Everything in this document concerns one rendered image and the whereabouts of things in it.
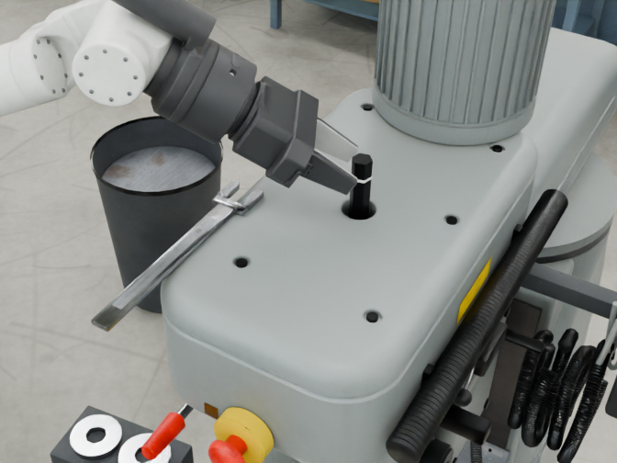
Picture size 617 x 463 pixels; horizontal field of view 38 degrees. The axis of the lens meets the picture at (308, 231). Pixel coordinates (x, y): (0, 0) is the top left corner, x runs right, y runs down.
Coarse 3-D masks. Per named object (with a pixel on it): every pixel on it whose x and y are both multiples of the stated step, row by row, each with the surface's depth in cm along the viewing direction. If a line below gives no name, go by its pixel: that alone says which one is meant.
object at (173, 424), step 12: (180, 408) 98; (192, 408) 98; (168, 420) 96; (180, 420) 96; (156, 432) 95; (168, 432) 95; (180, 432) 97; (144, 444) 94; (156, 444) 94; (168, 444) 95; (144, 456) 94; (156, 456) 94
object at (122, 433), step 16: (80, 416) 163; (96, 416) 161; (112, 416) 163; (80, 432) 159; (96, 432) 160; (112, 432) 159; (128, 432) 160; (144, 432) 161; (64, 448) 158; (80, 448) 156; (96, 448) 156; (112, 448) 156; (128, 448) 156; (176, 448) 158
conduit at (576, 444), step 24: (552, 336) 133; (576, 336) 130; (528, 360) 128; (576, 360) 127; (528, 384) 128; (552, 384) 141; (576, 384) 126; (600, 384) 123; (528, 408) 127; (552, 408) 140; (528, 432) 129; (552, 432) 128; (576, 432) 124
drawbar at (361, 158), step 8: (352, 160) 92; (360, 160) 91; (368, 160) 91; (352, 168) 92; (360, 168) 91; (368, 168) 91; (360, 176) 92; (368, 176) 92; (360, 184) 92; (368, 184) 93; (352, 192) 94; (360, 192) 93; (368, 192) 94; (352, 200) 94; (360, 200) 94; (368, 200) 94; (352, 208) 95; (360, 208) 94; (368, 208) 95; (352, 216) 95; (360, 216) 95
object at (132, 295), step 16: (224, 192) 96; (256, 192) 96; (224, 208) 94; (240, 208) 94; (208, 224) 92; (192, 240) 90; (176, 256) 88; (144, 272) 86; (160, 272) 86; (128, 288) 84; (144, 288) 84; (112, 304) 83; (128, 304) 83; (96, 320) 81; (112, 320) 81
